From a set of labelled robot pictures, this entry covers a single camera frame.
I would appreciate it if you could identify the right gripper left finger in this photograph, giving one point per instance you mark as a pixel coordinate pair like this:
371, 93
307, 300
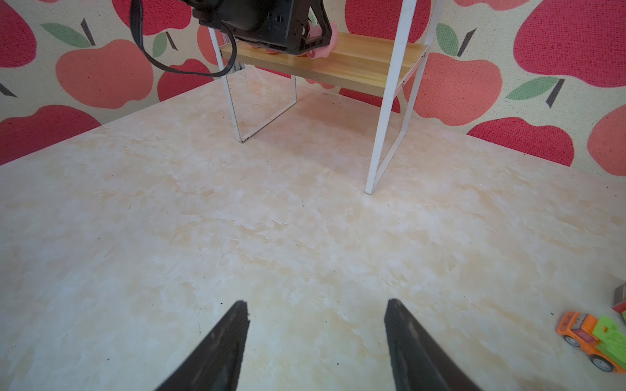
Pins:
216, 363

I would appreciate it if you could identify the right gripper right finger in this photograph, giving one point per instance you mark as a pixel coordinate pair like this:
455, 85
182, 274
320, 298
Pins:
417, 361

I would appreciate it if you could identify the green orange toy truck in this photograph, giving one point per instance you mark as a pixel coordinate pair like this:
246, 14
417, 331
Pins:
600, 338

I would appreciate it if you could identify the brown toy block car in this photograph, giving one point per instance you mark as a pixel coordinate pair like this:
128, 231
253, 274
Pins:
618, 302

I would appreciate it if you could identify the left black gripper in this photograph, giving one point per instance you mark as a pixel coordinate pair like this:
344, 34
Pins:
294, 27

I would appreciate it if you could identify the two-tier wooden shelf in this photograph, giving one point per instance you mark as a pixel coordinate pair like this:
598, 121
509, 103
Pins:
369, 65

